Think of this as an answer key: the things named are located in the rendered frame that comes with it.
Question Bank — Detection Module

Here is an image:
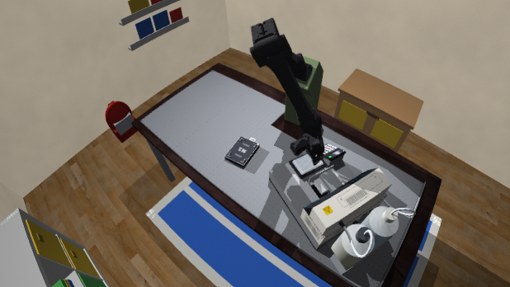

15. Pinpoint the white plastic bottle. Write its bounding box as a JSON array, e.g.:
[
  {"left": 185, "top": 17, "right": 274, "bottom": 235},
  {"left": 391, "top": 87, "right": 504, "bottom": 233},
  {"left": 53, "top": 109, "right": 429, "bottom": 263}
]
[
  {"left": 361, "top": 206, "right": 399, "bottom": 250},
  {"left": 331, "top": 224, "right": 371, "bottom": 267}
]

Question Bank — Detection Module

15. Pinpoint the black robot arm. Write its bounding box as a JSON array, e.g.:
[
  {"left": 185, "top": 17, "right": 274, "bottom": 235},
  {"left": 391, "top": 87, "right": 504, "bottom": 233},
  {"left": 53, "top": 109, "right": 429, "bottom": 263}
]
[{"left": 249, "top": 18, "right": 325, "bottom": 156}]

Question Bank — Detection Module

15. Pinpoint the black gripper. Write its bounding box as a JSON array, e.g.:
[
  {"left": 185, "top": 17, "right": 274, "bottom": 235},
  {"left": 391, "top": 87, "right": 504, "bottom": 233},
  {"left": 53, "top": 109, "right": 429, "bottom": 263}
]
[{"left": 306, "top": 149, "right": 326, "bottom": 166}]

